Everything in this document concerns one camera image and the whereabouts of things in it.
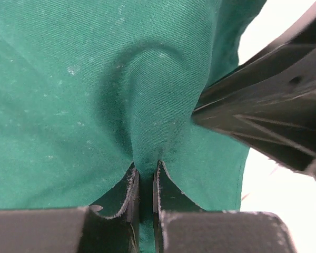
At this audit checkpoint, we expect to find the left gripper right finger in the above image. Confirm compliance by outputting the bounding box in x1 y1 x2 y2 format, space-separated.
153 161 296 253

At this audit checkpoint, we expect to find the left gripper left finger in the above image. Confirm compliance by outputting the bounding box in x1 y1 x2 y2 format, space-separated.
0 164 139 253

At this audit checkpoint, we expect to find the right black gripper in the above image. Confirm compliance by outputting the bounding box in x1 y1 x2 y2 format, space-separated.
246 2 316 180

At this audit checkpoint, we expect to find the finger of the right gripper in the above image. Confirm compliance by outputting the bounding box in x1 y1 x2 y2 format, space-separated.
192 45 316 174

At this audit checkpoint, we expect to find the green surgical cloth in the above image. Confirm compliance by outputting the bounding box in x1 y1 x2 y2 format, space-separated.
0 1 264 252

